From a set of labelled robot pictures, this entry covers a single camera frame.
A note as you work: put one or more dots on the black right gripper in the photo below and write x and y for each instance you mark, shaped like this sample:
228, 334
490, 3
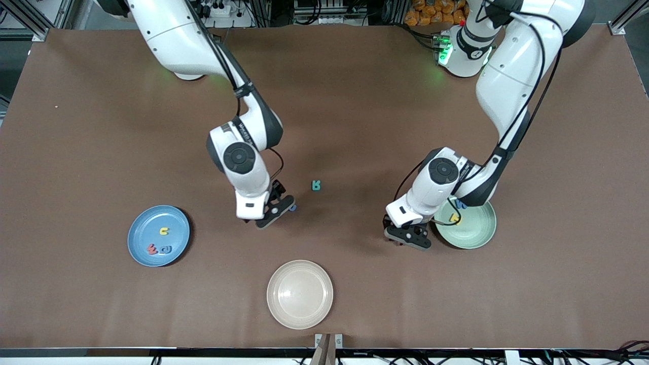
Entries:
277, 189

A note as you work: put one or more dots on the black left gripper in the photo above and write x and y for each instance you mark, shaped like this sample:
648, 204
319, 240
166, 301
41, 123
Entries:
386, 223

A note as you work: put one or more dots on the teal foam capital R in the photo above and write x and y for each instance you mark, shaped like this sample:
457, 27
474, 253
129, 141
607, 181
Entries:
316, 185

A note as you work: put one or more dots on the yellow foam capital H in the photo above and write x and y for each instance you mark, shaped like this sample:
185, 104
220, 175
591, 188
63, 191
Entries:
454, 218

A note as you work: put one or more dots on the blue foam capital M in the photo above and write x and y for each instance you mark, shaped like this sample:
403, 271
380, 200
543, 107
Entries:
459, 204

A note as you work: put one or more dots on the green plate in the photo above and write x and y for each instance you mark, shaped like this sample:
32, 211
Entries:
476, 228

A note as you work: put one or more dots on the blue foam lowercase a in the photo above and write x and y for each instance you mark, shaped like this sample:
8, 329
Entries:
166, 249

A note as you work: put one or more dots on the red foam lowercase w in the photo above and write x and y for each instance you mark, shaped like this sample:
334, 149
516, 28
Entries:
152, 249

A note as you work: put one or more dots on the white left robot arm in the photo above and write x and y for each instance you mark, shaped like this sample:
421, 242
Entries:
512, 76

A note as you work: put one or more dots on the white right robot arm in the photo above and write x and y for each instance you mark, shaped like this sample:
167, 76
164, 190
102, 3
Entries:
172, 30

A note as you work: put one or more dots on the beige plate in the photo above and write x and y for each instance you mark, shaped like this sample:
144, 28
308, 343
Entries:
299, 294

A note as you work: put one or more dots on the blue plate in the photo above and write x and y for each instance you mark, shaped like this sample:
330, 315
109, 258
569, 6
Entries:
152, 225

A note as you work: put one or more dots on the metal equipment rack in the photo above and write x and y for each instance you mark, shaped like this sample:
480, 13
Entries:
329, 12

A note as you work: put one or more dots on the white power strip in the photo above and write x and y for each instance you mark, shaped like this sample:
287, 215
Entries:
220, 10

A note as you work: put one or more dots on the orange packets pile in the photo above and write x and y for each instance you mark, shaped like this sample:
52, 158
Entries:
431, 12

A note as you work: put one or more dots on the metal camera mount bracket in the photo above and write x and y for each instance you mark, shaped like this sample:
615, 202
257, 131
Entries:
328, 352

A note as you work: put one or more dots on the aluminium frame profile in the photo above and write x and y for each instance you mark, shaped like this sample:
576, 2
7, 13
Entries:
41, 34
617, 28

